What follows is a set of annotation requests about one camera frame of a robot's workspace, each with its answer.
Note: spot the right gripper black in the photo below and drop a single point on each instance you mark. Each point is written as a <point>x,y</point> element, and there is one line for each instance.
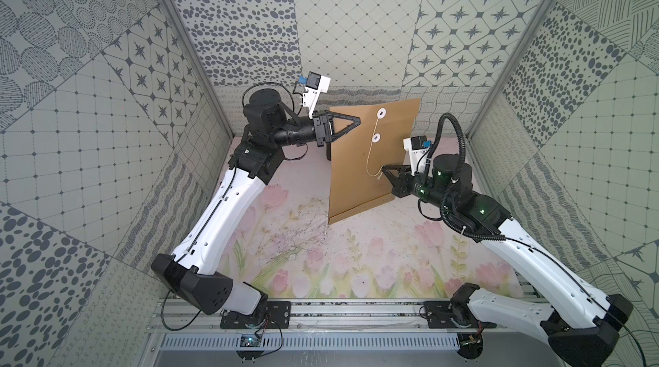
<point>400,184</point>

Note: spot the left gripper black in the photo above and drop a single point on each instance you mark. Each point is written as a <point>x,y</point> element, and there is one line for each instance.
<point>322,128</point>

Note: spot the brown kraft file bag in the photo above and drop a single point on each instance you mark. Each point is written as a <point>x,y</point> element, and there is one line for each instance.
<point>357,158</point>

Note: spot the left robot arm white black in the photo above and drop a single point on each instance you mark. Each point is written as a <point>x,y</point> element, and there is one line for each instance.
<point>190,272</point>

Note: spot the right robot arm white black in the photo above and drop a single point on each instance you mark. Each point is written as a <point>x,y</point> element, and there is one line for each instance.
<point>579,322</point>

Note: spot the floral table mat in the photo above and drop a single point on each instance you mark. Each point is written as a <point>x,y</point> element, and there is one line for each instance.
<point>285,246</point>

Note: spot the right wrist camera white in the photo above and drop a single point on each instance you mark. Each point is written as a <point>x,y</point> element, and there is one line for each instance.
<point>416,147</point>

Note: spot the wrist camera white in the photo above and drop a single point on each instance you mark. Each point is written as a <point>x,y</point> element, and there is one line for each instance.
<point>314,85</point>
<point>416,147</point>

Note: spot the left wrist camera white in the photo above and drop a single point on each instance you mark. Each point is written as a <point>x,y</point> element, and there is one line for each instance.
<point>314,85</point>

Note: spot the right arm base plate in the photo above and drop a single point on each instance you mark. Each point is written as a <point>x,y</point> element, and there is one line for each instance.
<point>443,314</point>

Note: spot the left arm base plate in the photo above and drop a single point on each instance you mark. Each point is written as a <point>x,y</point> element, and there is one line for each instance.
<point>276,314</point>

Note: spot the aluminium mounting rail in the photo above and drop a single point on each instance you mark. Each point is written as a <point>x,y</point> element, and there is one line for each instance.
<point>330,315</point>

